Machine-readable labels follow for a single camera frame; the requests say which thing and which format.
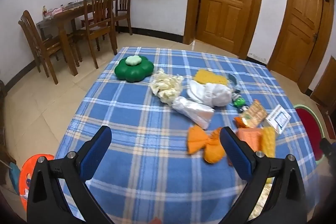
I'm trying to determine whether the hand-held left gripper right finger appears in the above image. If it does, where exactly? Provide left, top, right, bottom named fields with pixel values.
left=218, top=126, right=307, bottom=224

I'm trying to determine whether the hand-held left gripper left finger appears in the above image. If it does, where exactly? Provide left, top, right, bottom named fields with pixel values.
left=26, top=126, right=113, bottom=224

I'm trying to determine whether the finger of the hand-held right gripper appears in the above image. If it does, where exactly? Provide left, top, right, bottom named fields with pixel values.
left=319, top=137, right=336, bottom=161

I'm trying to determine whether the orange cardboard box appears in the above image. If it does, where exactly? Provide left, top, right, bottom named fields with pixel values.
left=236, top=127, right=263, bottom=152

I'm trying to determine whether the red basin with green rim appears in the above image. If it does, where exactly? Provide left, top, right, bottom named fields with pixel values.
left=293, top=105, right=323, bottom=161

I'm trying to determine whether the orange crepe paper bow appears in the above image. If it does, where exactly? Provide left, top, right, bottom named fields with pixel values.
left=187, top=126, right=228, bottom=164

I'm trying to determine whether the orange snack packet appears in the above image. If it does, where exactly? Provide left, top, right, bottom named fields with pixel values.
left=234, top=100, right=268, bottom=129

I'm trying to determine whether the white box with blue label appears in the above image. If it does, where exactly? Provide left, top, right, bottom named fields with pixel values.
left=263, top=105, right=292, bottom=134

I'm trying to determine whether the green toy keychain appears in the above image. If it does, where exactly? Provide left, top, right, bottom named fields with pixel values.
left=232, top=93, right=249, bottom=112

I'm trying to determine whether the silver plastic bag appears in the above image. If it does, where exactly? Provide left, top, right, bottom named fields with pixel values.
left=171, top=96, right=215, bottom=130

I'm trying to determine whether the white plastic bag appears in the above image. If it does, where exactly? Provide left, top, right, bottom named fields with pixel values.
left=187, top=80, right=232, bottom=107

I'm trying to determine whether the grey blue strap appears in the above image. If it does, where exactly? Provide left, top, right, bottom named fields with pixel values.
left=228, top=74, right=240, bottom=92

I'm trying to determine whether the yellow sponge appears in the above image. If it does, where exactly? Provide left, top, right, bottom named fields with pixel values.
left=194, top=69, right=228, bottom=86

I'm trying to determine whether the cream paper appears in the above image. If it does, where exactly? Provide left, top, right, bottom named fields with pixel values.
left=149, top=68, right=185, bottom=104

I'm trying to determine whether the blue plaid blanket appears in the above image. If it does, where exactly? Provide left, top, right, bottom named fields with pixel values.
left=54, top=46, right=319, bottom=224

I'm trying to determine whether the low wooden cabinet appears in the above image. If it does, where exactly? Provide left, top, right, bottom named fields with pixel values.
left=310, top=56, right=336, bottom=109

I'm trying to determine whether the orange plastic stool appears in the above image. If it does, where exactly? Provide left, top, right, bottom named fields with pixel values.
left=19, top=154, right=55, bottom=211

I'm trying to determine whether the blue plastic object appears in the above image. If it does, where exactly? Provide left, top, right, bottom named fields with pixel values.
left=8, top=164, right=20, bottom=193

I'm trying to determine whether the green flower-shaped box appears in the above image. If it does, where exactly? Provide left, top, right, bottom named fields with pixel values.
left=114, top=55, right=154, bottom=82

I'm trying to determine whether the wooden panel door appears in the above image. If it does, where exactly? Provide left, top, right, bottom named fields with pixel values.
left=184, top=0, right=265, bottom=59
left=268, top=0, right=334, bottom=93

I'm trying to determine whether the wooden dining chair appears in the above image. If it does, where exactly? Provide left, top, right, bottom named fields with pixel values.
left=22, top=10, right=79, bottom=67
left=114, top=0, right=134, bottom=35
left=18, top=20, right=59, bottom=85
left=72, top=0, right=118, bottom=69

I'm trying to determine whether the wooden dining table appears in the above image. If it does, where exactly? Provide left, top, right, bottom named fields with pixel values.
left=35, top=0, right=116, bottom=76

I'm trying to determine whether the pink cloth bundle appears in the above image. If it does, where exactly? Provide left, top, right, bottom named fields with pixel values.
left=43, top=5, right=66, bottom=18

